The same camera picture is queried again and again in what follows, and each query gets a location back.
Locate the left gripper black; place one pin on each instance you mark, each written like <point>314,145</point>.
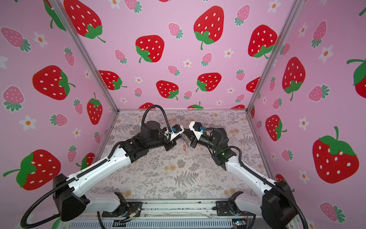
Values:
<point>171,145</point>

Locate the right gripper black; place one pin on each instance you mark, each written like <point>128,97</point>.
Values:
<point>193,138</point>

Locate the grey keyring loop yellow tag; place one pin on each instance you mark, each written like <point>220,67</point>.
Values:
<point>185,139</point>

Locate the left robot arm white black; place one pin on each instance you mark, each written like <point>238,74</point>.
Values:
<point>75,199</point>

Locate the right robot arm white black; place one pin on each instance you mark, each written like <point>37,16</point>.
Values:
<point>277,206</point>

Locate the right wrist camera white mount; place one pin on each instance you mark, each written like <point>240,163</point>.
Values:
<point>196,127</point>

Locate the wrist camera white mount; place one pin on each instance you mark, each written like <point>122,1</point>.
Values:
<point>196,127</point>
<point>176,131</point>

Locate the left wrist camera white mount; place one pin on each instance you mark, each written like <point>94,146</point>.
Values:
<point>176,131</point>

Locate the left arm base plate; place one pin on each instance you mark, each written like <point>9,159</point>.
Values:
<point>125,210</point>

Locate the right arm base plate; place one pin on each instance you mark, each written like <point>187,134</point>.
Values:
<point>228,208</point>

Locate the aluminium frame rail front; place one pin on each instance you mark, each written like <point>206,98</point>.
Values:
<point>168,214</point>

